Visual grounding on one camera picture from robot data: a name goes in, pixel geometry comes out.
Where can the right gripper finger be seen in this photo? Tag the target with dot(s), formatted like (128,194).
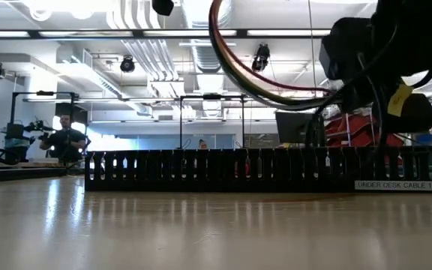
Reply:
(358,97)
(422,116)

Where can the black background robot arm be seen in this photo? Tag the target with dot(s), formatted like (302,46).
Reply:
(13,138)

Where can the red storage bin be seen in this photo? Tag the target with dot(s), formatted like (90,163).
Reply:
(394,140)
(358,123)

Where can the black monitor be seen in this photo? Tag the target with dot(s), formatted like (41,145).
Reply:
(293,127)

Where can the white raceway label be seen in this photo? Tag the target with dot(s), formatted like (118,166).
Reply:
(399,185)

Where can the person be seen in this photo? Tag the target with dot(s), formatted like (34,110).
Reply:
(203,144)
(66,140)

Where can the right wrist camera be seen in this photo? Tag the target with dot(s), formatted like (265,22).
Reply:
(347,48)

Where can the black overhead camera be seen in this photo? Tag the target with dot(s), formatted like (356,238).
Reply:
(261,56)

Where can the black background frame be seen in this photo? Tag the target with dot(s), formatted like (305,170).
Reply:
(212,96)
(43,93)

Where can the silver ventilation duct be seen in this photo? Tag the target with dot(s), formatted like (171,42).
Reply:
(204,56)

